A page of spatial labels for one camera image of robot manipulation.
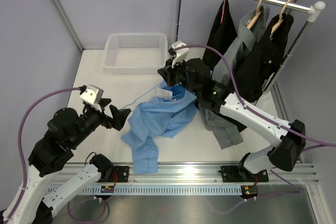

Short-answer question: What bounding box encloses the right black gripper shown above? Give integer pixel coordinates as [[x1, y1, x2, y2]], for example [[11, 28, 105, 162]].
[[159, 56, 201, 97]]

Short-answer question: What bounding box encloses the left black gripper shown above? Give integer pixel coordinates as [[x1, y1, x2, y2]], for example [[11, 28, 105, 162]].
[[70, 98, 131, 148]]

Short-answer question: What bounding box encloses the blue wire hanger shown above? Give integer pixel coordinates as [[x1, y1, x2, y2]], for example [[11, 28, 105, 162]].
[[119, 84, 161, 111]]

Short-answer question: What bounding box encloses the light blue shirt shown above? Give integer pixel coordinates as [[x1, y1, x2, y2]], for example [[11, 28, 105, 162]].
[[121, 81, 197, 174]]

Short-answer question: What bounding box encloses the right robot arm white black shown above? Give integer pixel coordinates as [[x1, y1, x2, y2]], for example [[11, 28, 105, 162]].
[[157, 58, 306, 181]]

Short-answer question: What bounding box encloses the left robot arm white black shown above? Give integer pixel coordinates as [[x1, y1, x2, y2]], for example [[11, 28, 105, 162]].
[[1, 99, 131, 223]]

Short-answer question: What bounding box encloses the black shirt on pink hanger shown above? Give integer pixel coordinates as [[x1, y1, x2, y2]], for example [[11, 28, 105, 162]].
[[203, 0, 237, 71]]

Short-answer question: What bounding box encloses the black shirt on wooden hanger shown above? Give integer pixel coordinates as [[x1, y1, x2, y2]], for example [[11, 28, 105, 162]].
[[225, 13, 295, 133]]

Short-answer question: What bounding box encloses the grey shirt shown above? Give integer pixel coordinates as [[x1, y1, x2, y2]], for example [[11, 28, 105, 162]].
[[199, 5, 270, 149]]

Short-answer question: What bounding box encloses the wooden hanger with grey shirt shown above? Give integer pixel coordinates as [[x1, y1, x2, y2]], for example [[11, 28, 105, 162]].
[[246, 0, 263, 30]]

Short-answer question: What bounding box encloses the wooden hanger with black shirt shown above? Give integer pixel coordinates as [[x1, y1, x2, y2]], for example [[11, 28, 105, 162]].
[[270, 0, 292, 40]]

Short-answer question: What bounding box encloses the white plastic basket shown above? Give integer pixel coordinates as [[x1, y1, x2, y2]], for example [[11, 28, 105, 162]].
[[102, 33, 167, 74]]

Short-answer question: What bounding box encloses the metal clothes rack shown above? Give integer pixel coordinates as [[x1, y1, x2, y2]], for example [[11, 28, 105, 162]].
[[173, 0, 326, 108]]

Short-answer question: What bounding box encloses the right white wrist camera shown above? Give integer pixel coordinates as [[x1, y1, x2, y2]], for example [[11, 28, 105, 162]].
[[169, 40, 189, 68]]

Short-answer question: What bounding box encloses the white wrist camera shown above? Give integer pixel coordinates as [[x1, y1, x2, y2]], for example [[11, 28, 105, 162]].
[[169, 40, 189, 68], [79, 84, 103, 112]]

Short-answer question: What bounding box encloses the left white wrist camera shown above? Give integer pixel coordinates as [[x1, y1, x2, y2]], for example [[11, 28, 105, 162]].
[[79, 84, 103, 112]]

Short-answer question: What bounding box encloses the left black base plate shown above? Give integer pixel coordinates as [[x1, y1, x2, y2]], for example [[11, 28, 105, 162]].
[[98, 165, 130, 183]]

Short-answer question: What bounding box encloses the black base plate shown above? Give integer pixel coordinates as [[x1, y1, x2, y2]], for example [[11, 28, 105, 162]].
[[98, 165, 130, 183], [218, 165, 269, 183]]

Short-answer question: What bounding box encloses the pink wire hanger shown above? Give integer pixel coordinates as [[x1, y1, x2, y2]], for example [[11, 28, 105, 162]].
[[220, 0, 226, 24]]

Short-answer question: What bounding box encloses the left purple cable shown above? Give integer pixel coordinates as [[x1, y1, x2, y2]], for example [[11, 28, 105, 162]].
[[2, 85, 108, 224]]

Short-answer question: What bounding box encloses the purple cable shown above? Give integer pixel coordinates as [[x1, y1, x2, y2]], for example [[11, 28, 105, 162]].
[[173, 44, 336, 214], [2, 85, 108, 224]]

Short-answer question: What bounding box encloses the white slotted cable duct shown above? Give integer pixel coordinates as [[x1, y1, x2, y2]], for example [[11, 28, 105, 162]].
[[78, 185, 243, 196]]

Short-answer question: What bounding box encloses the aluminium mounting rail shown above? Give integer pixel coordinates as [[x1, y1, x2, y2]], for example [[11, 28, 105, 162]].
[[34, 162, 319, 184]]

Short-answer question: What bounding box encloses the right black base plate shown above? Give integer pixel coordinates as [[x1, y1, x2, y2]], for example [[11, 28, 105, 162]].
[[218, 165, 269, 183]]

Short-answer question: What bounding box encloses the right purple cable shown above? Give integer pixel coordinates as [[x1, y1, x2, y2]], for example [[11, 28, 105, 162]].
[[173, 44, 336, 214]]

